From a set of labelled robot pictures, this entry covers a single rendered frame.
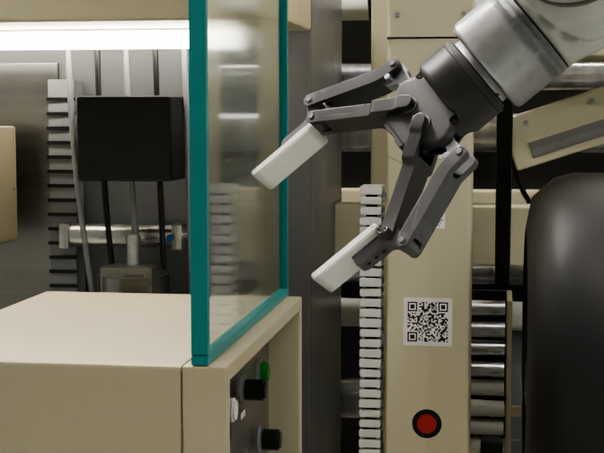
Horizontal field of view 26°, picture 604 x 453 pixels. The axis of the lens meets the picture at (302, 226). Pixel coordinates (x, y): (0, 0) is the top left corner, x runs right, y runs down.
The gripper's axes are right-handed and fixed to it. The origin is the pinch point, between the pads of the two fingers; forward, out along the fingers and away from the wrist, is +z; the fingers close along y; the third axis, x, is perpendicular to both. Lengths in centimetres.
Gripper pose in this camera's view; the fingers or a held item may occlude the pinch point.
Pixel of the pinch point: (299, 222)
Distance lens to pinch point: 114.7
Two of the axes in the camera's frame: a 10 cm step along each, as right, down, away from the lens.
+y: -3.9, -6.6, 6.4
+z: -7.6, 6.3, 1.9
